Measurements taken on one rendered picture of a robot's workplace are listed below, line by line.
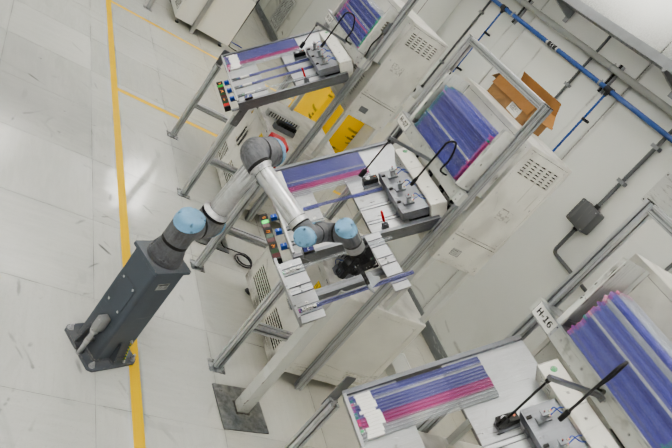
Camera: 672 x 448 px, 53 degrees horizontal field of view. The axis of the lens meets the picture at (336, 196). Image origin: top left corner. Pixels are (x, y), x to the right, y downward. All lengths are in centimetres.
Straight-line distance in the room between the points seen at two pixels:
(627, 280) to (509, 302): 216
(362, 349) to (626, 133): 219
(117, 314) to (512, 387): 156
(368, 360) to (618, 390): 168
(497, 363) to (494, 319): 211
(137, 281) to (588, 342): 170
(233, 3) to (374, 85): 334
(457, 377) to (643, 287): 74
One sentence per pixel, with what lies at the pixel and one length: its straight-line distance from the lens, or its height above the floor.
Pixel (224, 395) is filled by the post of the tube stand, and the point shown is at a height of 1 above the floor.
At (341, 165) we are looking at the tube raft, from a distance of 357.
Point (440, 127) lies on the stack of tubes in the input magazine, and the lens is 337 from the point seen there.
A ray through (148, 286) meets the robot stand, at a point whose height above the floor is 47.
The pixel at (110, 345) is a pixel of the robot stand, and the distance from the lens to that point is 303.
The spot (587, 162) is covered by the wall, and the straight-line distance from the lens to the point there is 473.
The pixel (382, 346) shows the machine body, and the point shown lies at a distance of 371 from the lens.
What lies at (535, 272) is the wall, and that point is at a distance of 465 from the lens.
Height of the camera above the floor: 207
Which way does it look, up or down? 20 degrees down
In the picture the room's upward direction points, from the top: 39 degrees clockwise
